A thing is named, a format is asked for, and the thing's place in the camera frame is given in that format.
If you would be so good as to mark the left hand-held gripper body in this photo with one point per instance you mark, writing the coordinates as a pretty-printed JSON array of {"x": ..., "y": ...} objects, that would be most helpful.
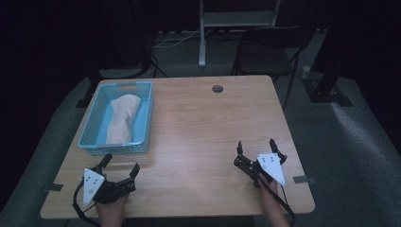
[{"x": 110, "y": 190}]

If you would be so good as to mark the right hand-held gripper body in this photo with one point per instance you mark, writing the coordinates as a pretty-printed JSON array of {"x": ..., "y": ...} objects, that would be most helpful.
[{"x": 268, "y": 165}]

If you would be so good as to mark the blue plastic basket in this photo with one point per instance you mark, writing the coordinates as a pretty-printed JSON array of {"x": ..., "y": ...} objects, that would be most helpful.
[{"x": 94, "y": 138}]

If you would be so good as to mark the beige cloth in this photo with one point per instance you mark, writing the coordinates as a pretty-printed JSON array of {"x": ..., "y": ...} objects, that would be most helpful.
[{"x": 121, "y": 119}]

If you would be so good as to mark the person's left hand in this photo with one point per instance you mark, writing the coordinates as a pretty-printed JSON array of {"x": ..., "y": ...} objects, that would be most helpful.
[{"x": 112, "y": 211}]

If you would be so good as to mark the person's right hand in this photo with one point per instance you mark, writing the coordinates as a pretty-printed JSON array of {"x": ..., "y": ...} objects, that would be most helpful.
[{"x": 268, "y": 194}]

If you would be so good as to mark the black tape strip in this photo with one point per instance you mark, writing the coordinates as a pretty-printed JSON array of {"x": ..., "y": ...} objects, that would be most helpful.
[
  {"x": 55, "y": 187},
  {"x": 302, "y": 179}
]

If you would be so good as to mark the grey round table grommet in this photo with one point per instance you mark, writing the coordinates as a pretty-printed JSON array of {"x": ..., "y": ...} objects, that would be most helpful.
[{"x": 217, "y": 89}]

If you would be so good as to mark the black metal stand base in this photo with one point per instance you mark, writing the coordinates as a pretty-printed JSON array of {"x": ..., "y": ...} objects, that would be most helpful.
[{"x": 324, "y": 91}]

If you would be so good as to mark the black chair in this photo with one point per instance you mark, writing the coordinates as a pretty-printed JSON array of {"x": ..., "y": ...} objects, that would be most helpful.
[{"x": 265, "y": 60}]

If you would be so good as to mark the grey metal stand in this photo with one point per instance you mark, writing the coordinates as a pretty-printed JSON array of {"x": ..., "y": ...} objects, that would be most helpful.
[{"x": 202, "y": 38}]

